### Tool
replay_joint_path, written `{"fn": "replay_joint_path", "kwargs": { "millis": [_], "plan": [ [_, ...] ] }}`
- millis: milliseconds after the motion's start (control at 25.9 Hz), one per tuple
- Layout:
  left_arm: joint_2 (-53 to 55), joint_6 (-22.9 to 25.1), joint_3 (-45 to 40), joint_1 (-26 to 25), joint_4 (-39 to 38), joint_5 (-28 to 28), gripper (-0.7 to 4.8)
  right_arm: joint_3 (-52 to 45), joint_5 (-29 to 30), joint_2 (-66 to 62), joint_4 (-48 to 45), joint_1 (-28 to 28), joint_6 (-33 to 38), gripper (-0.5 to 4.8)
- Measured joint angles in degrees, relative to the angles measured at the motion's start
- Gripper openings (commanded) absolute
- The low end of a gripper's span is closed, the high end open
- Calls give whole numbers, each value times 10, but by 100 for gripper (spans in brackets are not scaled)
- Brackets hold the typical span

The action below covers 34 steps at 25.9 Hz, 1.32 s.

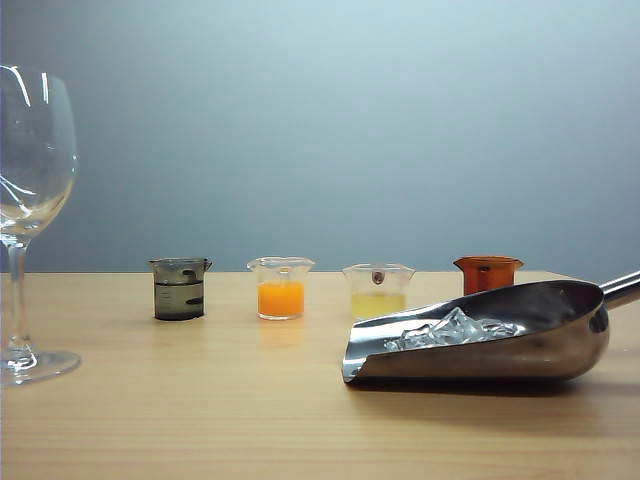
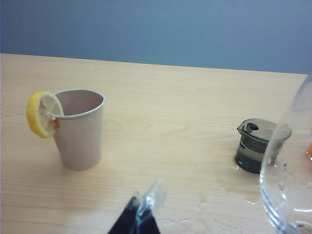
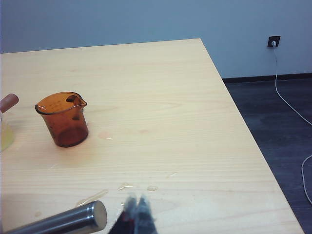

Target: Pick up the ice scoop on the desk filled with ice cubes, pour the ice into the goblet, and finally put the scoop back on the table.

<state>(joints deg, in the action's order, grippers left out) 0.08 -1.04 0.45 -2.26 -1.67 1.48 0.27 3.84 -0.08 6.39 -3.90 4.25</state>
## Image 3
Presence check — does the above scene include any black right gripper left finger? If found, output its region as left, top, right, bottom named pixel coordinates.
left=113, top=192, right=137, bottom=234

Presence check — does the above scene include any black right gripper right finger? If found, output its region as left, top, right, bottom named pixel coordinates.
left=134, top=193, right=158, bottom=234

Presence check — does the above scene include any stainless steel ice scoop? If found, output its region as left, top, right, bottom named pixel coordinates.
left=6, top=200, right=108, bottom=234

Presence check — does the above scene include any amber glass beaker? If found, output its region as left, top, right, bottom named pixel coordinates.
left=35, top=91, right=89, bottom=148

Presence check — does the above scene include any clear beaker with yellow liquid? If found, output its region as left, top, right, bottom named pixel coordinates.
left=0, top=93, right=20, bottom=153

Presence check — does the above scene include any dark baseboard strip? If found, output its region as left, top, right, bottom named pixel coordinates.
left=221, top=72, right=312, bottom=85

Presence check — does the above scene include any white power cable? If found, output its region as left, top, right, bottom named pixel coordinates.
left=271, top=41, right=312, bottom=205

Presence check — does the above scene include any black wall socket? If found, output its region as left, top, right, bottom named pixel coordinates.
left=266, top=35, right=281, bottom=49

